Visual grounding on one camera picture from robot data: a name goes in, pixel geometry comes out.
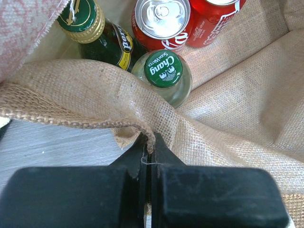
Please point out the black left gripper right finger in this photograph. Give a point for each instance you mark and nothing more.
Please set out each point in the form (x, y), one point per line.
(185, 196)

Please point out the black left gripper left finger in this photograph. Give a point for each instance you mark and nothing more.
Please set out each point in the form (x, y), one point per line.
(110, 196)

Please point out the tan jute canvas bag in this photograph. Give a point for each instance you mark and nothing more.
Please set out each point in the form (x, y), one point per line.
(246, 107)

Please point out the clear soda water bottle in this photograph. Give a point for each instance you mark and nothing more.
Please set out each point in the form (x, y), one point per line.
(167, 74)

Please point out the dark green glass bottle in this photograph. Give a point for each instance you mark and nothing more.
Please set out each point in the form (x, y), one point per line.
(98, 38)

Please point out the red cola can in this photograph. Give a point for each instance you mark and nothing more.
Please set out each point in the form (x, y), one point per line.
(210, 17)
(162, 24)

